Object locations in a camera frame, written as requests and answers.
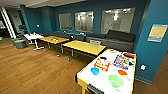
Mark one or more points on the yellow wooden table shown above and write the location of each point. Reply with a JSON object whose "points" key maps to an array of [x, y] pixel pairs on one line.
{"points": [[53, 40], [83, 47]]}

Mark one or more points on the interior glass window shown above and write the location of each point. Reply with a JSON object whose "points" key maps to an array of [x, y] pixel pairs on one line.
{"points": [[65, 21], [84, 21], [118, 20]]}

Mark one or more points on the dark grey sofa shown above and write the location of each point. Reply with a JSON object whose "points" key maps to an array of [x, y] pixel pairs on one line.
{"points": [[116, 38]]}

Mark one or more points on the colourful board game box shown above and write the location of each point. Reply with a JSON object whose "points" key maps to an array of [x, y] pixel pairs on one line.
{"points": [[120, 61]]}

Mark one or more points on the yellow legged white game table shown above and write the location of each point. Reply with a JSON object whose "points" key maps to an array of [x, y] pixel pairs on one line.
{"points": [[106, 83]]}

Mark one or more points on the red flat box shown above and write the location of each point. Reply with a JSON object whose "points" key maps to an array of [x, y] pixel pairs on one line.
{"points": [[129, 55]]}

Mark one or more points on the green bowl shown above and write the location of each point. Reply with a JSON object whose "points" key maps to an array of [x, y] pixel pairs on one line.
{"points": [[116, 80]]}

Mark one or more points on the small white table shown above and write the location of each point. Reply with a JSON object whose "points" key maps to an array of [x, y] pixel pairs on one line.
{"points": [[33, 36]]}

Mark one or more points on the grey ottoman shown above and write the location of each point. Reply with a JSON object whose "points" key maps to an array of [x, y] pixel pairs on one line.
{"points": [[19, 43]]}

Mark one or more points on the yellow notice sheet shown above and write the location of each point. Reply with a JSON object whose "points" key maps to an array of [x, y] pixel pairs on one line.
{"points": [[157, 33]]}

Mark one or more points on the white wall outlet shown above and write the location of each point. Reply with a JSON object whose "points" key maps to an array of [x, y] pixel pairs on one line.
{"points": [[143, 67]]}

